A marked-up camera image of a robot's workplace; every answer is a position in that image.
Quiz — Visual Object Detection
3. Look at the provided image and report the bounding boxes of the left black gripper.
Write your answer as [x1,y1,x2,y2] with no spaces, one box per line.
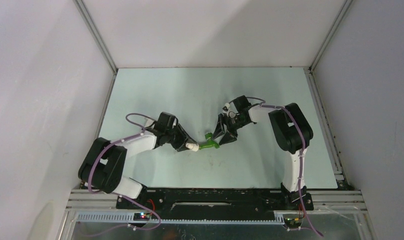
[165,123,196,152]

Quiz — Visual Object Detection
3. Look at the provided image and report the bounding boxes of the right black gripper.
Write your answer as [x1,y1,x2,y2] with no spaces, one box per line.
[211,113,249,146]

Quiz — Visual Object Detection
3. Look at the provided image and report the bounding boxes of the white elbow fitting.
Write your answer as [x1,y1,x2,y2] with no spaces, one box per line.
[185,142,199,152]

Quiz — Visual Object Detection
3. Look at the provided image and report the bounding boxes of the green plastic faucet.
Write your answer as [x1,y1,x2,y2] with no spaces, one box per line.
[199,132,220,150]

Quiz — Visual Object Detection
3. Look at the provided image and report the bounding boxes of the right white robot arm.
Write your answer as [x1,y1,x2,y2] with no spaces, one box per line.
[213,95,313,209]

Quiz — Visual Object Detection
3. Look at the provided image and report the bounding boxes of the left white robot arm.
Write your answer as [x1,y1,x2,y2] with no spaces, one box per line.
[78,112,200,208]

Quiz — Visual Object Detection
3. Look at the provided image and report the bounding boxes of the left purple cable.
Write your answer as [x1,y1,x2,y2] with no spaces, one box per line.
[76,113,163,238]

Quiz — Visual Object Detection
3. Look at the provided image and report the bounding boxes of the purple cable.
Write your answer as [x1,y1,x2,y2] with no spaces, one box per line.
[230,96,323,238]
[76,113,163,238]

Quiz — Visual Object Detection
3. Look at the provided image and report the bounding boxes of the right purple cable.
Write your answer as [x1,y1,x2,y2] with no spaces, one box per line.
[230,96,323,238]

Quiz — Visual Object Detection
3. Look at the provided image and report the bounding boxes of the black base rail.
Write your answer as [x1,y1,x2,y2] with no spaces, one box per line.
[136,187,314,220]

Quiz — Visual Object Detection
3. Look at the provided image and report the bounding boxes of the grey cable duct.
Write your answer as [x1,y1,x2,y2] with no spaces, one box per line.
[76,211,284,225]

